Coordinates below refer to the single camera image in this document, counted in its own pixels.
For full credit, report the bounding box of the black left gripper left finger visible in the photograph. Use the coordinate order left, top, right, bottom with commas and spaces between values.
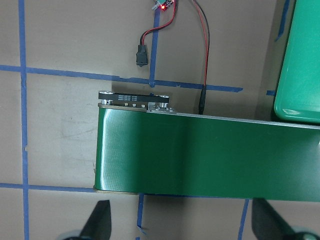
79, 200, 111, 240

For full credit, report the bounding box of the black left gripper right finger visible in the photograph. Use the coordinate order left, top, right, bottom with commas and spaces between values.
251, 198, 296, 240

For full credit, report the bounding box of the green conveyor belt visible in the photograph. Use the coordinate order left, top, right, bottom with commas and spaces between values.
94, 91, 320, 202

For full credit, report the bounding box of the green plastic tray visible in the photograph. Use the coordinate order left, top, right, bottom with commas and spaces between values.
274, 0, 320, 124

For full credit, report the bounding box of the small controller board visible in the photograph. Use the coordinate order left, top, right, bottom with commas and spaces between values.
151, 0, 179, 12

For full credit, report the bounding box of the red black power cable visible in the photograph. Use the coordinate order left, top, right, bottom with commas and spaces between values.
134, 0, 211, 115

